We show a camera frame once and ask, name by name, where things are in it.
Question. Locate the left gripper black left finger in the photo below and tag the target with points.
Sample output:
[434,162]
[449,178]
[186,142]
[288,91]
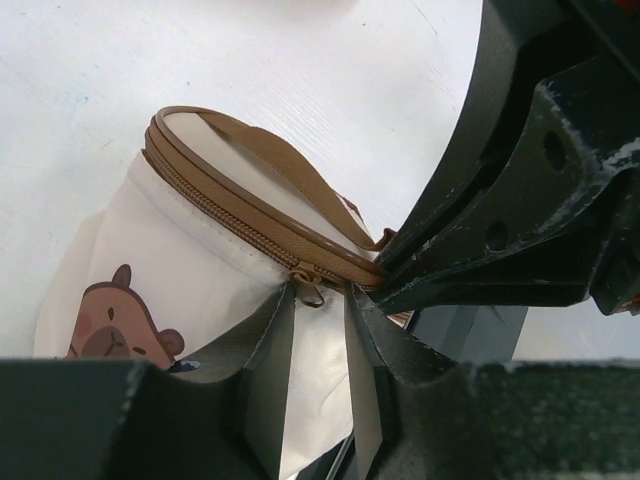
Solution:
[126,419]

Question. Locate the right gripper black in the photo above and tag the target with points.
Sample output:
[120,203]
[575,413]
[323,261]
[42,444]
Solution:
[561,221]

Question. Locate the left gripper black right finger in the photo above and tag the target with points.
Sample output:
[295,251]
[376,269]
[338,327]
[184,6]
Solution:
[419,415]

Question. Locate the beige round mesh laundry bag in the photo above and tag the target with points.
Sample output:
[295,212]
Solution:
[213,217]

